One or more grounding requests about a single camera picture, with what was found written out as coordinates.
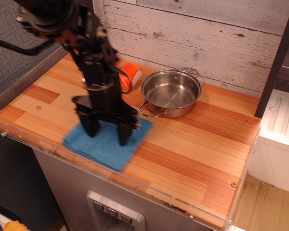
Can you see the stainless steel pot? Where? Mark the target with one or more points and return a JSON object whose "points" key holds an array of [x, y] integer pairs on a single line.
{"points": [[170, 93]]}

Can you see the grey toy kitchen cabinet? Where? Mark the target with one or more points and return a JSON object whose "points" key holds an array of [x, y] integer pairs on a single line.
{"points": [[70, 185]]}

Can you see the silver dispenser button panel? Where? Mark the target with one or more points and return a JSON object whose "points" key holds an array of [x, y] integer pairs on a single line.
{"points": [[113, 213]]}

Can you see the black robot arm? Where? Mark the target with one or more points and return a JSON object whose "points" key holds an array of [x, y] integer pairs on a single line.
{"points": [[73, 24]]}

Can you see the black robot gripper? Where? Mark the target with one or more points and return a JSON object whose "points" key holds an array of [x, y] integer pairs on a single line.
{"points": [[104, 103]]}

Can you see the orange salmon sushi toy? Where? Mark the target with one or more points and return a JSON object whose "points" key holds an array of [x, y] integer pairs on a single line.
{"points": [[129, 75]]}

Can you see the dark right shelf post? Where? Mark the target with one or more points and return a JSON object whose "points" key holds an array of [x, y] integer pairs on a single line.
{"points": [[273, 74]]}

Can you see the white toy sink unit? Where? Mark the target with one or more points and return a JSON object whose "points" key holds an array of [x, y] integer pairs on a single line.
{"points": [[269, 160]]}

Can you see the clear acrylic table guard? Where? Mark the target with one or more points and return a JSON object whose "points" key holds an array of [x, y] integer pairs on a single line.
{"points": [[193, 165]]}

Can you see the blue cloth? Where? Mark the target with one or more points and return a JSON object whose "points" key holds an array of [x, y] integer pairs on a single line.
{"points": [[104, 148]]}

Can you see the yellow object bottom left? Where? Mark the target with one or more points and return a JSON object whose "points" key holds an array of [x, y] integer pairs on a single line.
{"points": [[15, 226]]}

